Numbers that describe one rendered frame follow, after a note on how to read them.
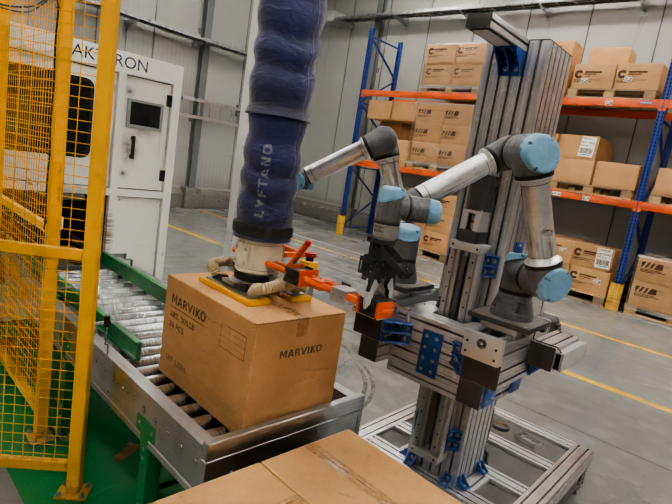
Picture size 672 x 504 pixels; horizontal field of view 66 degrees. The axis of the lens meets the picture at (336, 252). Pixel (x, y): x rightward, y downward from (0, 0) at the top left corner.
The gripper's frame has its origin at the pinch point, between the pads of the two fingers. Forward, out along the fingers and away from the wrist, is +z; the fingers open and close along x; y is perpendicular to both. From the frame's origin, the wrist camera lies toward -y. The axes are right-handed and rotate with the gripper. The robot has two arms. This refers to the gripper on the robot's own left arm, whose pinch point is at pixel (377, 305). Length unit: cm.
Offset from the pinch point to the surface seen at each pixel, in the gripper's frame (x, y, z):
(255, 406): 18, 28, 42
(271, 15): 12, 57, -83
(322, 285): 3.3, 21.2, -0.3
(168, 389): 25, 72, 54
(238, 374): 22, 34, 33
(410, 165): -674, 525, -55
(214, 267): 11, 73, 7
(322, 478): 11, 0, 54
